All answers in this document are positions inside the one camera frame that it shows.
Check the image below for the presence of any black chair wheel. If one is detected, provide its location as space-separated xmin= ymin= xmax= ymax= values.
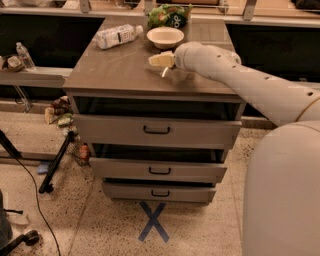
xmin=0 ymin=230 xmax=40 ymax=256

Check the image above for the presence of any orange bottle on floor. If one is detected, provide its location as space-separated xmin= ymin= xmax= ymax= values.
xmin=79 ymin=143 xmax=90 ymax=165

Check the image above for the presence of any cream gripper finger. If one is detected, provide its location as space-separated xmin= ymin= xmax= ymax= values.
xmin=148 ymin=51 xmax=175 ymax=68

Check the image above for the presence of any black floor cable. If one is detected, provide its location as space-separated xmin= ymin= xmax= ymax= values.
xmin=9 ymin=156 xmax=63 ymax=256

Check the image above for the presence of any snack pile on floor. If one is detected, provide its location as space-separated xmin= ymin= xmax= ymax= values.
xmin=44 ymin=96 xmax=73 ymax=128

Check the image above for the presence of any top grey drawer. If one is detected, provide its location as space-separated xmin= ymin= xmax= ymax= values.
xmin=73 ymin=114 xmax=241 ymax=149

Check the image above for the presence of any bottom grey drawer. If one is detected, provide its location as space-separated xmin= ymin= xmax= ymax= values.
xmin=102 ymin=182 xmax=216 ymax=203

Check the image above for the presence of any small bowl on shelf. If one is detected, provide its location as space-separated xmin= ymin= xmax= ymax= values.
xmin=2 ymin=55 xmax=24 ymax=72

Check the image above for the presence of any green chip bag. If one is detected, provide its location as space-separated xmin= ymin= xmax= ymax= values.
xmin=147 ymin=4 xmax=193 ymax=28

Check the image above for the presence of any grey drawer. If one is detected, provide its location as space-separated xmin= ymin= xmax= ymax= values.
xmin=73 ymin=114 xmax=241 ymax=149
xmin=102 ymin=182 xmax=216 ymax=203
xmin=90 ymin=158 xmax=226 ymax=183

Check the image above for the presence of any clear plastic bottle lying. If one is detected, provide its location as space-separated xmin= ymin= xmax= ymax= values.
xmin=96 ymin=24 xmax=144 ymax=50

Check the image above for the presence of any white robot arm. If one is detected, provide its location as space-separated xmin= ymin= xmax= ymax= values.
xmin=149 ymin=42 xmax=320 ymax=256

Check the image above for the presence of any blue tape cross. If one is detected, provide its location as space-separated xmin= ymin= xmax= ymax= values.
xmin=138 ymin=201 xmax=170 ymax=243

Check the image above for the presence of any upright water bottle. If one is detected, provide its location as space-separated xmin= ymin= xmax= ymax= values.
xmin=16 ymin=42 xmax=36 ymax=71

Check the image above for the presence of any white paper bowl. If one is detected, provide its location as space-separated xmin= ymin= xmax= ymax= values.
xmin=147 ymin=27 xmax=184 ymax=50

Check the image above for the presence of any grey drawer cabinet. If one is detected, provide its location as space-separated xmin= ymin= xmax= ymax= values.
xmin=62 ymin=16 xmax=252 ymax=205

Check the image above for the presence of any black tripod leg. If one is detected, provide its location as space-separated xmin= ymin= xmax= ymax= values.
xmin=38 ymin=131 xmax=75 ymax=194

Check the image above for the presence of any middle grey drawer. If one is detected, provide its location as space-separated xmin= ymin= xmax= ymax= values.
xmin=90 ymin=158 xmax=226 ymax=183

